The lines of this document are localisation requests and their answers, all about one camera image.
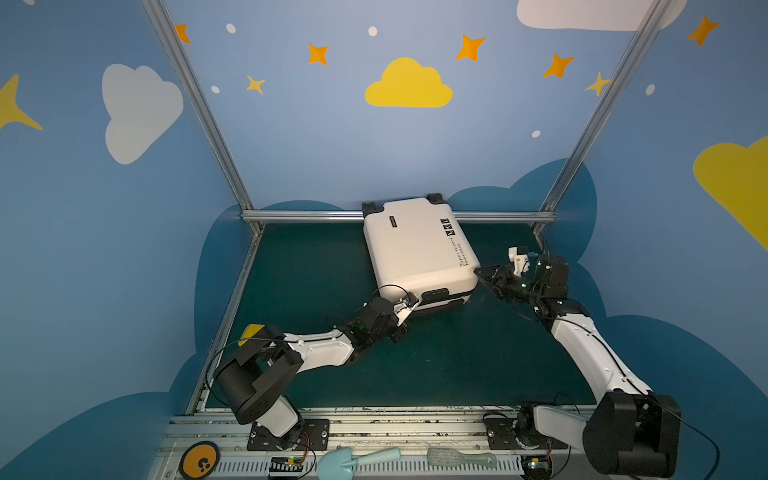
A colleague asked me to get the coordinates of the white hard-shell suitcase black lining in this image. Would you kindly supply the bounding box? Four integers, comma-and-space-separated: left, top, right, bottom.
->
362, 193, 480, 312

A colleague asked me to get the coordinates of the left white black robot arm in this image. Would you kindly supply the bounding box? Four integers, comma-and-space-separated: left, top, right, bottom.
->
211, 293, 419, 449

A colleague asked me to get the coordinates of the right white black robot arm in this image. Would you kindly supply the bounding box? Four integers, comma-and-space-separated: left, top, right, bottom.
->
474, 249, 681, 478

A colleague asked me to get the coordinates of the pale green hair brush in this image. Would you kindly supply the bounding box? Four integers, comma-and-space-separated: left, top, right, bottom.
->
427, 447, 498, 469

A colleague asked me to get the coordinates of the teal toy shovel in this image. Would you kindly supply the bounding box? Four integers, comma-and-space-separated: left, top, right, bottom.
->
317, 447, 401, 480

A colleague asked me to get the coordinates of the yellow toy shovel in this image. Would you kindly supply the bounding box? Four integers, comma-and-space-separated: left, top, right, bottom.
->
237, 324, 265, 347

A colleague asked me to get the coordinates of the left small circuit board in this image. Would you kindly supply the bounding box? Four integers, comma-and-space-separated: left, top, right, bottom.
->
266, 457, 305, 479

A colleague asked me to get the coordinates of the small circuit board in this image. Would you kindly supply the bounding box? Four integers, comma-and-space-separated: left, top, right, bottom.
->
521, 456, 553, 480
266, 457, 305, 479

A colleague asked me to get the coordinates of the right small circuit board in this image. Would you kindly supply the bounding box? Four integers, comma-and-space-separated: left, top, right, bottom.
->
521, 456, 553, 480

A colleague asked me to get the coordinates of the orange black round disc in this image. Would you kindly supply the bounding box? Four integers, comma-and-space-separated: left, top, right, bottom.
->
178, 441, 220, 480

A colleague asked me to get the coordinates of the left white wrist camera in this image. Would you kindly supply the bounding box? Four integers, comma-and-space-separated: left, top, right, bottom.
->
393, 292, 420, 325

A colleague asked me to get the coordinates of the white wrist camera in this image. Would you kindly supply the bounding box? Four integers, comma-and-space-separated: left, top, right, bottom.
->
393, 292, 420, 325
508, 246, 530, 277

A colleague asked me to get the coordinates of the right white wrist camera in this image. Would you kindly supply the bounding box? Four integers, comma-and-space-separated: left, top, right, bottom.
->
508, 246, 530, 277

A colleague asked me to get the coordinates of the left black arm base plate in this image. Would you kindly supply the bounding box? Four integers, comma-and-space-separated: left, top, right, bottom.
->
246, 419, 330, 451

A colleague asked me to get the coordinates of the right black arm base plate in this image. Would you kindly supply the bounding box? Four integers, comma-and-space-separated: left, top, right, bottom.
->
482, 415, 568, 450

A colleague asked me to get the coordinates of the aluminium frame rear crossbar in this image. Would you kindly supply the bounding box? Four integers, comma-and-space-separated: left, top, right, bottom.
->
241, 209, 556, 224

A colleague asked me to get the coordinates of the right aluminium frame post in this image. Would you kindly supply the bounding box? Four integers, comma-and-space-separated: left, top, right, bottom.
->
531, 0, 673, 240

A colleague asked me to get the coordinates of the aluminium frame post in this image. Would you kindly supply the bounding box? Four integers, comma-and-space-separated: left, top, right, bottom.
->
531, 0, 673, 240
141, 0, 254, 212

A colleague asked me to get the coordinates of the left aluminium frame post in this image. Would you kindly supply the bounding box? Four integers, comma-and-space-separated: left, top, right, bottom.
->
141, 0, 254, 212

